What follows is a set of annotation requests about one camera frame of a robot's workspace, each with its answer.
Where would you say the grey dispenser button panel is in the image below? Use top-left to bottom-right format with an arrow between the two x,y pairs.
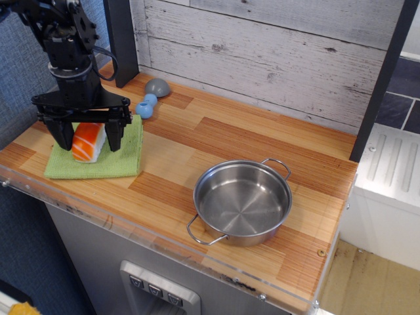
119,260 -> 201,314

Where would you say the grey dome toy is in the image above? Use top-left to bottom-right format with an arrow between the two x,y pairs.
144,78 -> 171,98

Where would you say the yellow black object corner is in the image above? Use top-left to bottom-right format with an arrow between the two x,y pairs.
1,292 -> 41,315

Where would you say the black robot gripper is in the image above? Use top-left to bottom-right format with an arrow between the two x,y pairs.
31,64 -> 132,152

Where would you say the black upright post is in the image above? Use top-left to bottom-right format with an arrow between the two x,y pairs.
103,0 -> 138,88
349,0 -> 419,163

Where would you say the blue dumbbell toy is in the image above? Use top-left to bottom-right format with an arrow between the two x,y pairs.
135,93 -> 158,119

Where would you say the white ridged side unit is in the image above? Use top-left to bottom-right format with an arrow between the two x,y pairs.
339,124 -> 419,270

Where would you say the black right upright post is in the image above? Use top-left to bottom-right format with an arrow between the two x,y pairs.
349,0 -> 419,163

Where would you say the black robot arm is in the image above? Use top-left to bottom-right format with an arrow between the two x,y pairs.
1,1 -> 132,152

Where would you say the black left upright post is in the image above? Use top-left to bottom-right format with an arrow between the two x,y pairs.
103,0 -> 138,88

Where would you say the green cloth rag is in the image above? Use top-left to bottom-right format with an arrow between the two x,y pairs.
44,115 -> 143,179

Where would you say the orange salmon sushi toy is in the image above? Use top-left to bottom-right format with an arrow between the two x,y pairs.
72,123 -> 106,163

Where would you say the stainless steel pot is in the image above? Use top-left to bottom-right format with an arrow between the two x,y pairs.
193,158 -> 293,247

